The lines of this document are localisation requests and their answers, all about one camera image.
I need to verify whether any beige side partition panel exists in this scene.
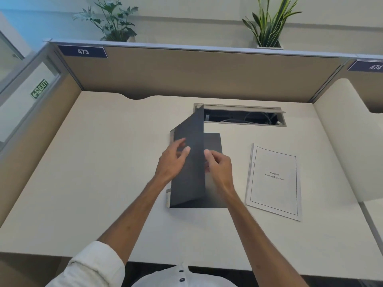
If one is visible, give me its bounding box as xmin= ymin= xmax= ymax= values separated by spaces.
xmin=310 ymin=54 xmax=383 ymax=114

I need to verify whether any person's right hand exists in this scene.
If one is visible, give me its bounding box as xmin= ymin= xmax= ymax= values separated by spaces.
xmin=204 ymin=149 xmax=236 ymax=195

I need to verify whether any person's right forearm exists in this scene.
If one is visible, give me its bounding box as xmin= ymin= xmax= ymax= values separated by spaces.
xmin=218 ymin=188 xmax=309 ymax=287

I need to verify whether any striped long-leaf green plant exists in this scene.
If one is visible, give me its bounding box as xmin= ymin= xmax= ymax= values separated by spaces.
xmin=242 ymin=0 xmax=303 ymax=48

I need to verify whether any blue number label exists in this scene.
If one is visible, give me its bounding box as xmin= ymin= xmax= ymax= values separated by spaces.
xmin=347 ymin=59 xmax=383 ymax=73
xmin=57 ymin=45 xmax=108 ymax=59

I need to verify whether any grey cable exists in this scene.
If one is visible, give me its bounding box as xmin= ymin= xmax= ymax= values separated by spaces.
xmin=221 ymin=112 xmax=273 ymax=125

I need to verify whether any person's left hand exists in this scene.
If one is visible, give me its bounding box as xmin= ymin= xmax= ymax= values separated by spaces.
xmin=154 ymin=138 xmax=191 ymax=186

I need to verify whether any white printed paper document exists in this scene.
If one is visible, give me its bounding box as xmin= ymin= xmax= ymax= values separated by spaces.
xmin=244 ymin=143 xmax=303 ymax=222

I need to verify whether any white planter pot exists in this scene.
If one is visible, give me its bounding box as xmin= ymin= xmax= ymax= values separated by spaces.
xmin=255 ymin=39 xmax=284 ymax=50

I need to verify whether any grey desk cable tray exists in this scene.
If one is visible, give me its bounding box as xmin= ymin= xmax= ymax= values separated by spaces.
xmin=193 ymin=103 xmax=287 ymax=128

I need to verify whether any green exit sign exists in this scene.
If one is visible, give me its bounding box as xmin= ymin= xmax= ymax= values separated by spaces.
xmin=30 ymin=79 xmax=49 ymax=99

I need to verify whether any dark grey folder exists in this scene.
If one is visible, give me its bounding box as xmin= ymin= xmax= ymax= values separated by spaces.
xmin=166 ymin=105 xmax=228 ymax=209

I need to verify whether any white shirt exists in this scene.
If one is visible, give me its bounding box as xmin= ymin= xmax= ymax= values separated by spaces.
xmin=45 ymin=241 xmax=238 ymax=287

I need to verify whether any person's left forearm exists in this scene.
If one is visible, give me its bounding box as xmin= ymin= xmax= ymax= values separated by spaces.
xmin=98 ymin=176 xmax=169 ymax=265

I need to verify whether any beige desk partition panel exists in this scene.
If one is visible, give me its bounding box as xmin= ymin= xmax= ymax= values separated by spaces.
xmin=45 ymin=38 xmax=350 ymax=104

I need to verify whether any beige glass-topped side partition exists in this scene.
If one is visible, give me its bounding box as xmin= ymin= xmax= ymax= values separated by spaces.
xmin=0 ymin=42 xmax=83 ymax=227

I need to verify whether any broad-leaf green plant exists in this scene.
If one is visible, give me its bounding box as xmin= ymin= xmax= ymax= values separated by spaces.
xmin=72 ymin=0 xmax=139 ymax=43

